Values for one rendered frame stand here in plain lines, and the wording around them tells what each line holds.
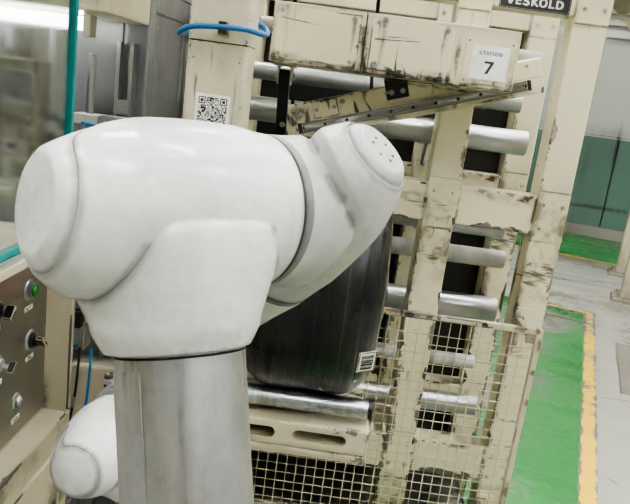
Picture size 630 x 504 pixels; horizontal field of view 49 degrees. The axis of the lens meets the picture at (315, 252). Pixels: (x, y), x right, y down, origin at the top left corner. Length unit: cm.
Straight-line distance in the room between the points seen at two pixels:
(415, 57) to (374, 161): 120
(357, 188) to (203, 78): 99
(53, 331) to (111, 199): 100
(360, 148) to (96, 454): 58
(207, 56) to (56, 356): 69
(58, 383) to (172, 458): 98
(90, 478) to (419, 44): 124
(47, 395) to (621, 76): 978
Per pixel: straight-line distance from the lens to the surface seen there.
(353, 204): 57
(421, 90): 190
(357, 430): 158
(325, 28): 176
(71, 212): 46
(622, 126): 1064
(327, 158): 57
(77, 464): 99
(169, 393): 50
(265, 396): 158
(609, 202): 1062
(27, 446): 139
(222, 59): 152
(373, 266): 137
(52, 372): 148
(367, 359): 144
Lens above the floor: 159
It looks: 14 degrees down
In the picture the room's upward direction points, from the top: 8 degrees clockwise
